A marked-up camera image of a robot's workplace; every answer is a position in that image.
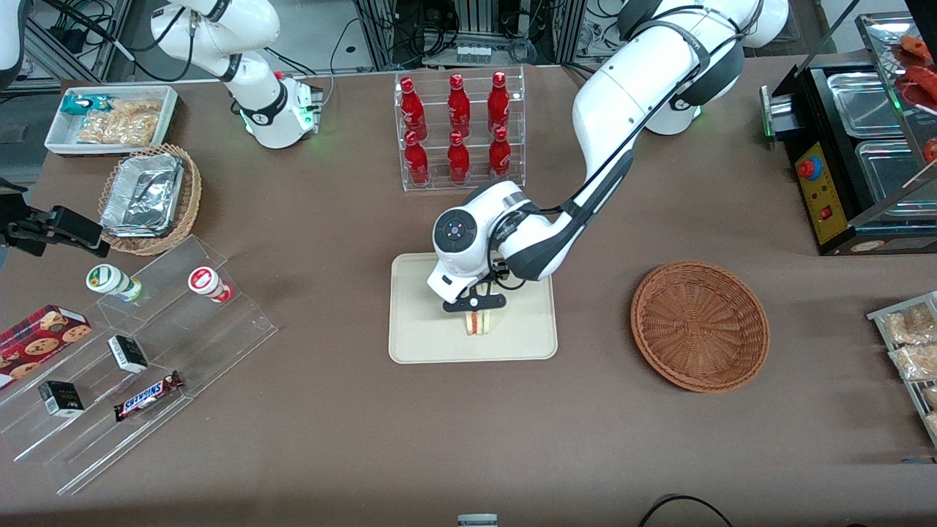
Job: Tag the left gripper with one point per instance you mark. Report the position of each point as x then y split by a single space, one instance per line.
501 271

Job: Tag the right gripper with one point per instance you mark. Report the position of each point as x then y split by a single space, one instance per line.
28 228

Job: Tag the triangular sandwich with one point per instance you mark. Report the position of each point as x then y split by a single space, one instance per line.
479 326

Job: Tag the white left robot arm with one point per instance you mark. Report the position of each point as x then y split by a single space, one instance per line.
629 110

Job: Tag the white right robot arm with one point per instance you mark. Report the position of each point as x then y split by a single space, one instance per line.
256 44

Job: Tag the beige rectangular tray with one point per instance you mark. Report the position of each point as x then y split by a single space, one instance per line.
417 337

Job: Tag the oval light wicker basket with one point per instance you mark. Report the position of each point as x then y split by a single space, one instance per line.
192 190

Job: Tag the round brown wicker basket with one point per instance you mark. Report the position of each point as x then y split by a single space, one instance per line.
699 326

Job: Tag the tray of packaged snacks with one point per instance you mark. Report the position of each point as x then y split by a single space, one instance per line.
878 316

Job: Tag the green lidded drink cup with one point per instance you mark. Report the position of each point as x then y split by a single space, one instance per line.
110 280

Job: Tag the white rectangular snack bin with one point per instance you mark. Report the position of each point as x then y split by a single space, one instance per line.
58 135

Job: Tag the red cookie box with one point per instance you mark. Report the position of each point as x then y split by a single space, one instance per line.
40 340

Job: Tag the stack of foil containers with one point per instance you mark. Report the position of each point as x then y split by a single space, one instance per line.
143 194

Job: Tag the teal snack packet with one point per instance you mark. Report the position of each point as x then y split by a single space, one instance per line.
80 104

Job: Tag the clear acrylic bottle rack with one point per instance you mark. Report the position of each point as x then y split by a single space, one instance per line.
479 165

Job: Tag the clear bag of crackers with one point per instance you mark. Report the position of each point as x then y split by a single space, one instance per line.
124 123

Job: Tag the red soda bottle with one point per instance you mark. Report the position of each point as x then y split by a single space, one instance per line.
458 161
413 106
500 157
459 106
498 102
416 162

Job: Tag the small black box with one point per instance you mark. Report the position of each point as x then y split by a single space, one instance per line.
128 353
61 399

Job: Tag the red lidded drink cup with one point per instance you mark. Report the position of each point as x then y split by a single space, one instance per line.
206 282

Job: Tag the snickers chocolate bar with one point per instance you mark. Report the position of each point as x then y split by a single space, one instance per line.
146 397

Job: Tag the small grey device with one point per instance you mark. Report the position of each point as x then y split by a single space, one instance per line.
477 521

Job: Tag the clear acrylic stepped shelf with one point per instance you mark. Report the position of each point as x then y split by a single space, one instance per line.
219 337

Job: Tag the black food warmer machine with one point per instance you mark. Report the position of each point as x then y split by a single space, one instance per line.
823 194

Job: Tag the clear bag of pastry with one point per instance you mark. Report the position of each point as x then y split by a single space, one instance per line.
908 326
915 362

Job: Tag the steel warmer pan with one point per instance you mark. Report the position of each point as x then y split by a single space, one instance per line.
893 172
867 102

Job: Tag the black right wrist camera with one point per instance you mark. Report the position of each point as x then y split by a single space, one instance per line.
77 227

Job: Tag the aluminium profile frame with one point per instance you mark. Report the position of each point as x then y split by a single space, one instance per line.
567 29

